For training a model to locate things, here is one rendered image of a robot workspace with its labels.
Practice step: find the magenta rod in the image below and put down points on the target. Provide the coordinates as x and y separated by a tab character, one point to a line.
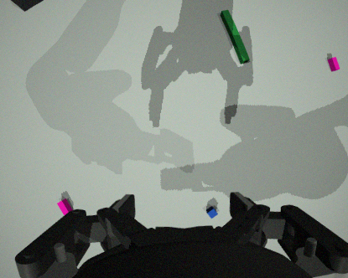
64	206
333	64

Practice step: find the green rod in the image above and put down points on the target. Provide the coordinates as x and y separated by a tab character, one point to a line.
235	37

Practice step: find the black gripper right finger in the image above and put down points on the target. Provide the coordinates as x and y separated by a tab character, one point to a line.
319	251

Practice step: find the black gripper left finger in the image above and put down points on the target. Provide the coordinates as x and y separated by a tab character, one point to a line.
57	252

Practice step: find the small blue cube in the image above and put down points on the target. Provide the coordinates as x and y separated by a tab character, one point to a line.
211	212

